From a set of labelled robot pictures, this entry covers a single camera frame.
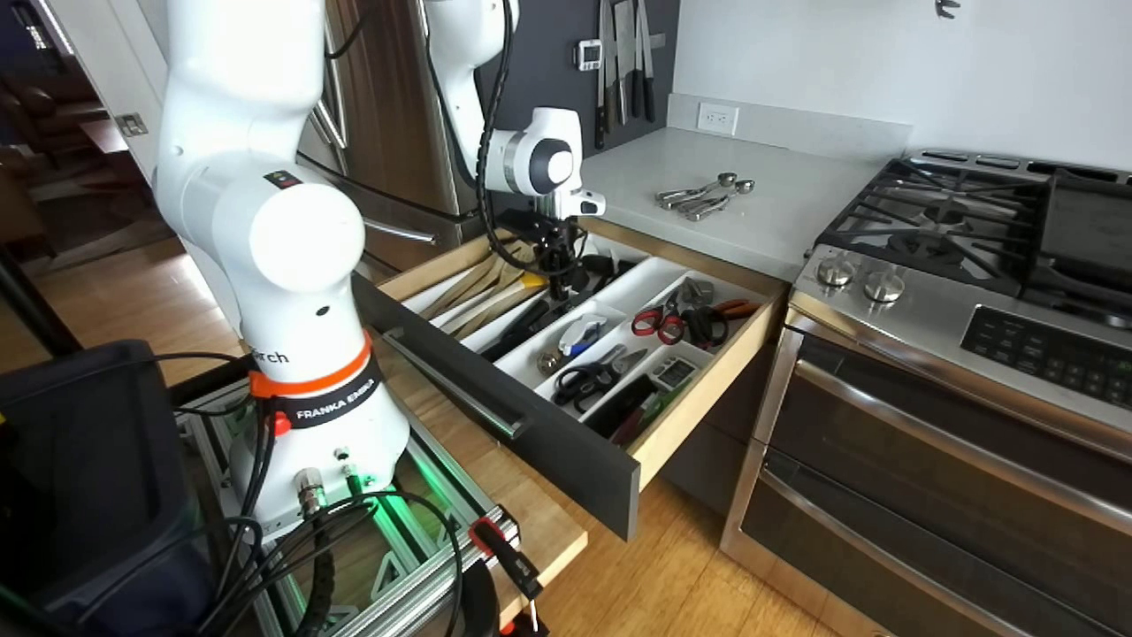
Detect stove knob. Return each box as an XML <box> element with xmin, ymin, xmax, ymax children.
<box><xmin>862</xmin><ymin>265</ymin><xmax>908</xmax><ymax>304</ymax></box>
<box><xmin>815</xmin><ymin>251</ymin><xmax>858</xmax><ymax>289</ymax></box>

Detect stainless steel gas stove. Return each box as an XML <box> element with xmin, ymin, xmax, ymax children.
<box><xmin>719</xmin><ymin>149</ymin><xmax>1132</xmax><ymax>637</ymax></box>

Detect heap of wooden utensils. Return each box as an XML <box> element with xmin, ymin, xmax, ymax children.
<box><xmin>421</xmin><ymin>244</ymin><xmax>551</xmax><ymax>339</ymax></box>

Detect stove drawer handle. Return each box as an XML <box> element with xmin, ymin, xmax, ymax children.
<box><xmin>759</xmin><ymin>467</ymin><xmax>1102</xmax><ymax>637</ymax></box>

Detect set of metal measuring spoons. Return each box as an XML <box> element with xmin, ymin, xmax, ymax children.
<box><xmin>654</xmin><ymin>172</ymin><xmax>757</xmax><ymax>223</ymax></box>

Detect stainless steel refrigerator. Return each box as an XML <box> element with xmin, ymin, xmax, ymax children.
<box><xmin>299</xmin><ymin>0</ymin><xmax>498</xmax><ymax>277</ymax></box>

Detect white drawer organizer tray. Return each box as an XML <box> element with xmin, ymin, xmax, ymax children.
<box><xmin>400</xmin><ymin>234</ymin><xmax>772</xmax><ymax>443</ymax></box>

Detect red and black clamp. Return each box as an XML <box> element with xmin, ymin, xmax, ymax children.
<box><xmin>466</xmin><ymin>517</ymin><xmax>551</xmax><ymax>637</ymax></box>

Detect heap of black utensils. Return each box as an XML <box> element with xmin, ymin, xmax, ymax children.
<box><xmin>583</xmin><ymin>374</ymin><xmax>675</xmax><ymax>448</ymax></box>

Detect black long utensils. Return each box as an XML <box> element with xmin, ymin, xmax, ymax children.
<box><xmin>480</xmin><ymin>253</ymin><xmax>639</xmax><ymax>364</ymax></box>

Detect bundle of black cables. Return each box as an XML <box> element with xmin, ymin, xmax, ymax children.
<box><xmin>196</xmin><ymin>488</ymin><xmax>467</xmax><ymax>637</ymax></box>

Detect blue and white gadget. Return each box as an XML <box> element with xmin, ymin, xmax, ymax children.
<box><xmin>558</xmin><ymin>313</ymin><xmax>610</xmax><ymax>357</ymax></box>

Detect wooden drawer with dark front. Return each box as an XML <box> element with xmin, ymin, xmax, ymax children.
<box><xmin>354</xmin><ymin>217</ymin><xmax>791</xmax><ymax>542</ymax></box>

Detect oven door handle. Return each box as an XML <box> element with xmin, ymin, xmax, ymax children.
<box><xmin>790</xmin><ymin>357</ymin><xmax>1132</xmax><ymax>535</ymax></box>

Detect black griddle plate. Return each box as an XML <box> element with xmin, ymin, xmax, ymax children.
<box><xmin>1026</xmin><ymin>168</ymin><xmax>1132</xmax><ymax>312</ymax></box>

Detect row of knives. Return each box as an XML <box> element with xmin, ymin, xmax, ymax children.
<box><xmin>592</xmin><ymin>0</ymin><xmax>667</xmax><ymax>151</ymax></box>

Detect oven door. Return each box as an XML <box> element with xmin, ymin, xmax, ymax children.
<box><xmin>752</xmin><ymin>326</ymin><xmax>1132</xmax><ymax>633</ymax></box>

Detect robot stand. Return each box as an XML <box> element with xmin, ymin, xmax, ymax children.
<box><xmin>172</xmin><ymin>352</ymin><xmax>590</xmax><ymax>637</ymax></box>

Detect white wall socket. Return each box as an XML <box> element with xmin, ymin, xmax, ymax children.
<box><xmin>696</xmin><ymin>102</ymin><xmax>740</xmax><ymax>136</ymax></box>

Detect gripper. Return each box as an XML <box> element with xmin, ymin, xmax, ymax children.
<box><xmin>529</xmin><ymin>202</ymin><xmax>586</xmax><ymax>302</ymax></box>

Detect small digital kitchen timer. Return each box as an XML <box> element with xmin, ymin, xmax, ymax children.
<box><xmin>649</xmin><ymin>354</ymin><xmax>701</xmax><ymax>392</ymax></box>

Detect black burner grate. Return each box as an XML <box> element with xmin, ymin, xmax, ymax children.
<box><xmin>813</xmin><ymin>157</ymin><xmax>1055</xmax><ymax>299</ymax></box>

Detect metal and black tool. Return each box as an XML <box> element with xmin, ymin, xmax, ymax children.
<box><xmin>674</xmin><ymin>277</ymin><xmax>716</xmax><ymax>312</ymax></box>

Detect stove bottom drawer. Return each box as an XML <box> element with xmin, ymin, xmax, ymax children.
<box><xmin>721</xmin><ymin>442</ymin><xmax>1132</xmax><ymax>637</ymax></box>

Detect black handled scissors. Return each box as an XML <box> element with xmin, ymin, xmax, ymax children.
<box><xmin>552</xmin><ymin>344</ymin><xmax>649</xmax><ymax>414</ymax></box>

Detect black can opener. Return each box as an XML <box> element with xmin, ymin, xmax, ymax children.
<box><xmin>679</xmin><ymin>304</ymin><xmax>731</xmax><ymax>351</ymax></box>

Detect red handled scissors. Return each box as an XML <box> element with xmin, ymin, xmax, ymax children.
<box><xmin>631</xmin><ymin>299</ymin><xmax>689</xmax><ymax>347</ymax></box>

